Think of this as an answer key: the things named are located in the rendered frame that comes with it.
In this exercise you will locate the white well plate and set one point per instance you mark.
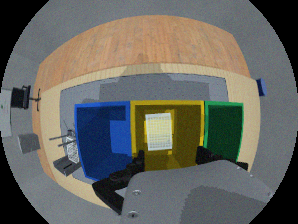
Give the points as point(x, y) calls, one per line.
point(151, 120)
point(72, 148)

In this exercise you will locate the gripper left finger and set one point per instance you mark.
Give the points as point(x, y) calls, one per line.
point(105, 188)

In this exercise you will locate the grey flat base plate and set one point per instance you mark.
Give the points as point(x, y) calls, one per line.
point(152, 86)

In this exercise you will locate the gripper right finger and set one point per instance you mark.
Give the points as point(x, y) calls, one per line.
point(203, 155)

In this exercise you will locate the yellow open bin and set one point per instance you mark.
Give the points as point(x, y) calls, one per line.
point(187, 125)

